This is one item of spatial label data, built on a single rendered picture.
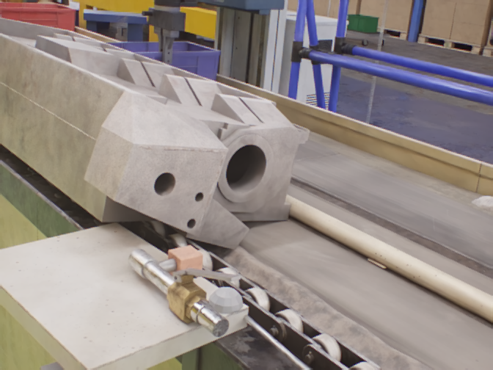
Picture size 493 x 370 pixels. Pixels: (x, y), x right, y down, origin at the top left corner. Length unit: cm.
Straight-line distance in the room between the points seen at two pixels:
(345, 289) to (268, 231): 22
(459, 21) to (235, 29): 799
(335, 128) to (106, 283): 103
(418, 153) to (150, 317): 95
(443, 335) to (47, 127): 70
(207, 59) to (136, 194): 125
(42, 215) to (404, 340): 65
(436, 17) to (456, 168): 1004
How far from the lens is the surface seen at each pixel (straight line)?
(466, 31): 1119
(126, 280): 85
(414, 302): 97
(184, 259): 83
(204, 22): 648
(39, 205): 121
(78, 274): 86
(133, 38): 501
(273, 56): 332
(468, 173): 150
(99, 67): 142
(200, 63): 207
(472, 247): 121
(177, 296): 75
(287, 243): 109
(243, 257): 102
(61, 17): 299
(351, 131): 170
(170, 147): 88
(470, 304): 97
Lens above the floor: 120
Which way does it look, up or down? 20 degrees down
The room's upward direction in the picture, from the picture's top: 6 degrees clockwise
